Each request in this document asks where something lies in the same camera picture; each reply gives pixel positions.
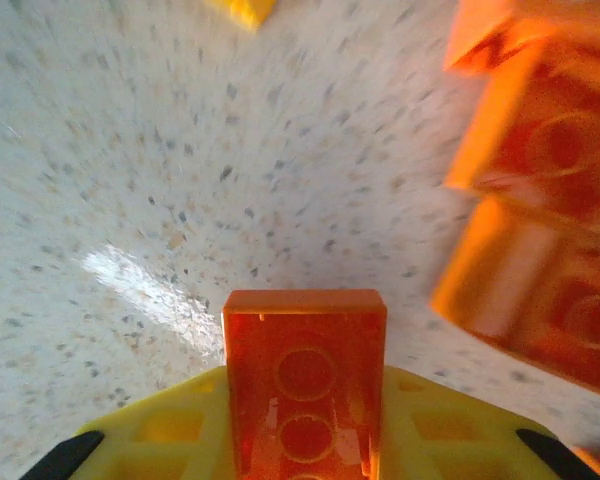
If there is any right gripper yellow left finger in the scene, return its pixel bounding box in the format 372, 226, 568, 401
19, 363, 240, 480

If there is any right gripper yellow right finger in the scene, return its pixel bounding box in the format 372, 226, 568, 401
378, 364, 600, 480

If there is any orange long lego brick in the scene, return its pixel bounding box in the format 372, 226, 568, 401
221, 288, 389, 480
431, 196, 600, 402
443, 34, 600, 236

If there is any yellow tall lego brick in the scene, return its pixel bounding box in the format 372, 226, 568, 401
203, 0, 277, 32

